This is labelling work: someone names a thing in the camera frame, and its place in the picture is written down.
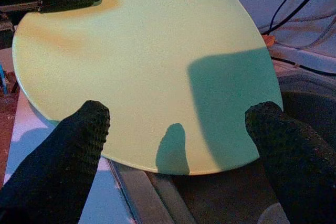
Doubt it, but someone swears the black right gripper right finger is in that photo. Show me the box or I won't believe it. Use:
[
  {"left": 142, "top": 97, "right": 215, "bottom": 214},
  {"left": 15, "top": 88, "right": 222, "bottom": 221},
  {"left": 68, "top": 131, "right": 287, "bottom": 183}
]
[{"left": 244, "top": 101, "right": 336, "bottom": 224}]

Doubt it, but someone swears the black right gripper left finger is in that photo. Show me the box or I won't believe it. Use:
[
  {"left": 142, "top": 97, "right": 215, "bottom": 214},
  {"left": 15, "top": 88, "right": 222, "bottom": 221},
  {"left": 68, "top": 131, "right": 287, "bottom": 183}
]
[{"left": 0, "top": 100, "right": 110, "bottom": 224}]

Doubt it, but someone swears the light green plate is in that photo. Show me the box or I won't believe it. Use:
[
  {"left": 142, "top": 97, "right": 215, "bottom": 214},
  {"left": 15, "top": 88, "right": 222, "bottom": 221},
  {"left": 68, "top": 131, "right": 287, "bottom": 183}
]
[{"left": 12, "top": 0, "right": 284, "bottom": 176}]

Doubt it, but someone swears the stainless steel sink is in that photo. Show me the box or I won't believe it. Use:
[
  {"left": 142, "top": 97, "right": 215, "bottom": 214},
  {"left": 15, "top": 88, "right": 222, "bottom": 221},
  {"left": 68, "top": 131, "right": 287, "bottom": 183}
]
[{"left": 107, "top": 71, "right": 336, "bottom": 224}]

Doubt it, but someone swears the orange plate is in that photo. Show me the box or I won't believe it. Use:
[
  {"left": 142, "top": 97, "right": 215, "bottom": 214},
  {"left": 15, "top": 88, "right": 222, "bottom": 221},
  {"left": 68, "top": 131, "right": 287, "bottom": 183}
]
[{"left": 262, "top": 35, "right": 276, "bottom": 47}]

